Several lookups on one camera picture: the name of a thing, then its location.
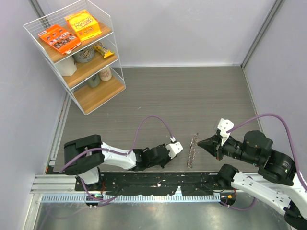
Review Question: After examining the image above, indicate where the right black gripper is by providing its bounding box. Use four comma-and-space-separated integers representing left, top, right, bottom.
197, 130, 259, 164

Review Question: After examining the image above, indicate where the metal disc with keyrings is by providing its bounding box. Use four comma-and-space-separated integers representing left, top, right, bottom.
187, 133, 199, 168

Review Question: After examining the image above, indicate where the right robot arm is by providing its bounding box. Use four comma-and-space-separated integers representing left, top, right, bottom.
197, 130, 307, 230

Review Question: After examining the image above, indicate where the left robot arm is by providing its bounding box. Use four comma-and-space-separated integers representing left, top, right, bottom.
60, 134, 176, 191

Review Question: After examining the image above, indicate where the beige printed cup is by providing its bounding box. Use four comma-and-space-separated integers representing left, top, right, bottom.
98, 66, 112, 81

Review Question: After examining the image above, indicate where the green grey can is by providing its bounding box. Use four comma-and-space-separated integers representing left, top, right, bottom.
86, 73, 100, 88

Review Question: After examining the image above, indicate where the yellow candy bar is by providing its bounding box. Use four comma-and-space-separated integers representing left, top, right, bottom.
93, 42, 114, 58

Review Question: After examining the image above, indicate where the white paper roll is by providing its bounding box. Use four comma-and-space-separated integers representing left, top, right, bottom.
55, 56, 77, 77

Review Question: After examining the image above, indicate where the yellow apple snack box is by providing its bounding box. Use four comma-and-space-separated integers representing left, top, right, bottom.
64, 10, 102, 42

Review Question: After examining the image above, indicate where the orange snack box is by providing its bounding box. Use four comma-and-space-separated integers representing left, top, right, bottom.
38, 24, 81, 55

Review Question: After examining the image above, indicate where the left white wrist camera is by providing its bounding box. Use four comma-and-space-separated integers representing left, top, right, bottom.
166, 141, 183, 159

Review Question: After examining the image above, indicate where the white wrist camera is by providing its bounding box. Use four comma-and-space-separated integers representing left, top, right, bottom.
166, 141, 183, 159
217, 118, 234, 146

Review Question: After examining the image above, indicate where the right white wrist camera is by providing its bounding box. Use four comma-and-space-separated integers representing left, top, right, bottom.
217, 118, 234, 146

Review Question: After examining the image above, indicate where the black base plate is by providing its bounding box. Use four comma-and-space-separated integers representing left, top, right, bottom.
86, 172, 233, 196

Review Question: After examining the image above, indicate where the slotted cable duct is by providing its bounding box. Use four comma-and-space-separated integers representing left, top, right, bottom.
41, 193, 221, 204

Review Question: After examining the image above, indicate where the white wire shelf rack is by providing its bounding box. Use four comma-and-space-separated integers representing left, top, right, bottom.
24, 0, 126, 115

